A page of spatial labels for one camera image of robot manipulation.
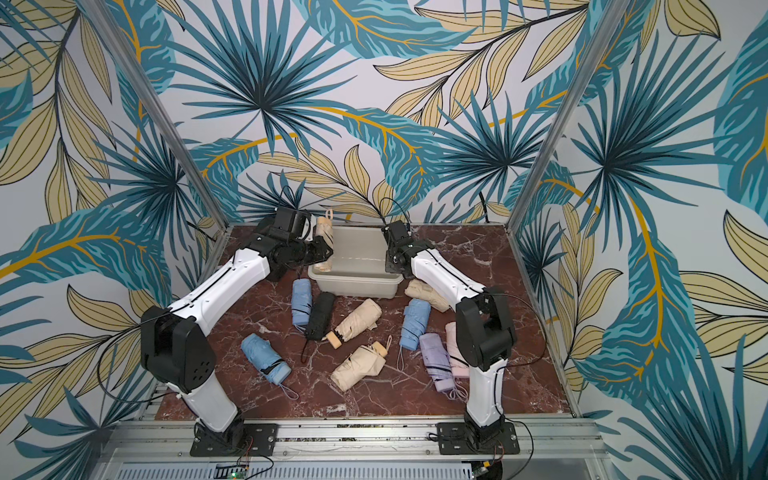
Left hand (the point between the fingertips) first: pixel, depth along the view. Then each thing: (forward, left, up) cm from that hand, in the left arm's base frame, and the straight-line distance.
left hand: (330, 255), depth 85 cm
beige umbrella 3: (-2, -26, -14) cm, 30 cm away
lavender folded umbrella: (-24, -31, -17) cm, 43 cm away
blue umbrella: (-24, +17, -16) cm, 33 cm away
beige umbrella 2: (-25, -11, -16) cm, 31 cm away
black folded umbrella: (-11, +4, -17) cm, 20 cm away
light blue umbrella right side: (-10, -26, -17) cm, 32 cm away
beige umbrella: (-13, -8, -16) cm, 22 cm away
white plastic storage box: (+12, -6, -21) cm, 25 cm away
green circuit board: (-49, +20, -23) cm, 58 cm away
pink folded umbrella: (-24, -37, -17) cm, 47 cm away
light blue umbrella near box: (-6, +10, -17) cm, 20 cm away
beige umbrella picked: (+5, +2, +5) cm, 8 cm away
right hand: (+4, -21, -8) cm, 22 cm away
